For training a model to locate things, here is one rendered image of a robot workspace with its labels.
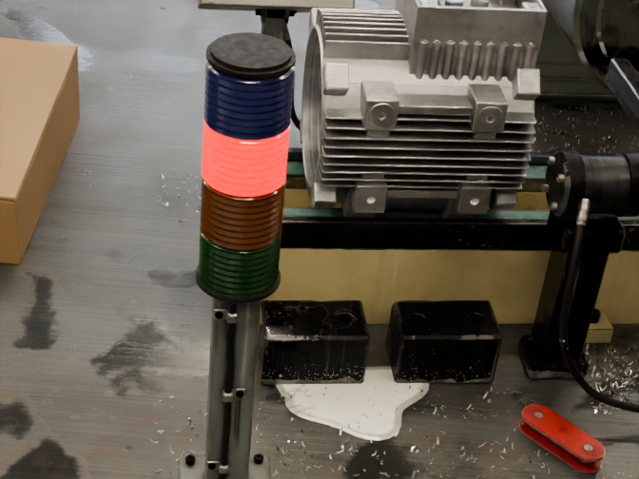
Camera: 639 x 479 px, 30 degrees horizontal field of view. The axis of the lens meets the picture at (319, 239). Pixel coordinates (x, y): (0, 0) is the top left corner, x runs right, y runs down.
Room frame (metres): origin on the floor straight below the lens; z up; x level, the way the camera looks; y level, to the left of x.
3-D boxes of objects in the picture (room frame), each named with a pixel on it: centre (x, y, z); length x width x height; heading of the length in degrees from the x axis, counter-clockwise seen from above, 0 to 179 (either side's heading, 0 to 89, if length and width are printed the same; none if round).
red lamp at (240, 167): (0.72, 0.06, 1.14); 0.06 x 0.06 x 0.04
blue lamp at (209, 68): (0.72, 0.06, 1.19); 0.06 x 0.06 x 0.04
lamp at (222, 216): (0.72, 0.06, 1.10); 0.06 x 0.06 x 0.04
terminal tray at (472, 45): (1.06, -0.12, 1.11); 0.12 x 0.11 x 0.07; 99
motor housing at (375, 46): (1.05, -0.08, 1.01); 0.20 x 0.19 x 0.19; 99
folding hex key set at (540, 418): (0.82, -0.24, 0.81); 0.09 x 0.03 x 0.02; 48
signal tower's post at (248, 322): (0.72, 0.06, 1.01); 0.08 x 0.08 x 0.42; 10
